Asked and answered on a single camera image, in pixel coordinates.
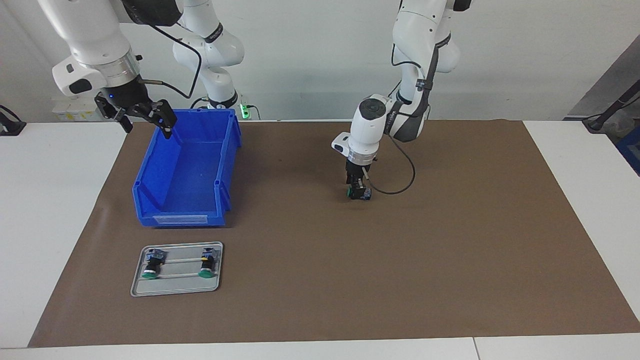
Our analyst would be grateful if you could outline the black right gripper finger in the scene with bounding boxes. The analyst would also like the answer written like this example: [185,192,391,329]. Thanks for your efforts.
[131,99,178,140]
[94,94,134,134]

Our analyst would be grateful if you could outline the green push button blue base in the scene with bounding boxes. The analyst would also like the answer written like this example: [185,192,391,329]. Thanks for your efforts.
[141,248,166,280]

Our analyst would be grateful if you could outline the green push button yellow mark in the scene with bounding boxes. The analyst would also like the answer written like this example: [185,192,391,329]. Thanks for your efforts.
[198,247,218,279]

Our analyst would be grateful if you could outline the white boxes with yellow labels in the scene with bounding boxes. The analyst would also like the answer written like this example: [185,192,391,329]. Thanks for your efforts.
[51,97,107,122]

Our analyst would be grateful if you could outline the blue plastic storage bin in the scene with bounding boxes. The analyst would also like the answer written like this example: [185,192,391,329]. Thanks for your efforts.
[132,108,243,229]

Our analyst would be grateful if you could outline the brown table mat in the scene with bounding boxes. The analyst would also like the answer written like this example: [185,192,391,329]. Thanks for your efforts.
[27,120,640,348]

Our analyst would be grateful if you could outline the grey metal tray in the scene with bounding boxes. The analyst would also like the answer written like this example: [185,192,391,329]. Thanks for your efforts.
[130,241,224,298]

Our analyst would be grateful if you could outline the black stand with pole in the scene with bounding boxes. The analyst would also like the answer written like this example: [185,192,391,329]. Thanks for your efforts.
[582,80,640,133]

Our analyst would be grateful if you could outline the blue crate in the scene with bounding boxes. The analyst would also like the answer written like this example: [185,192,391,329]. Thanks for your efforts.
[616,127,640,177]

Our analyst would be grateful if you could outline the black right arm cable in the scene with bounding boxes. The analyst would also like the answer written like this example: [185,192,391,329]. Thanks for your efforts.
[120,0,203,99]

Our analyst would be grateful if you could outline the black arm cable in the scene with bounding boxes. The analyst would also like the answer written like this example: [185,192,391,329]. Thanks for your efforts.
[365,30,441,196]
[120,0,203,99]

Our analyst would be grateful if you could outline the black base cable bundle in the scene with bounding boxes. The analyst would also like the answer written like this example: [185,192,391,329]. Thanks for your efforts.
[190,96,261,121]

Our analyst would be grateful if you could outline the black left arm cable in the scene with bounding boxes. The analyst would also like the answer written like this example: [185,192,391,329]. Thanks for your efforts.
[365,30,441,196]

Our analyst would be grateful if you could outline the black clamp mount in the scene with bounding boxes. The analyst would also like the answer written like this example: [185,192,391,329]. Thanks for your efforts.
[0,105,27,137]

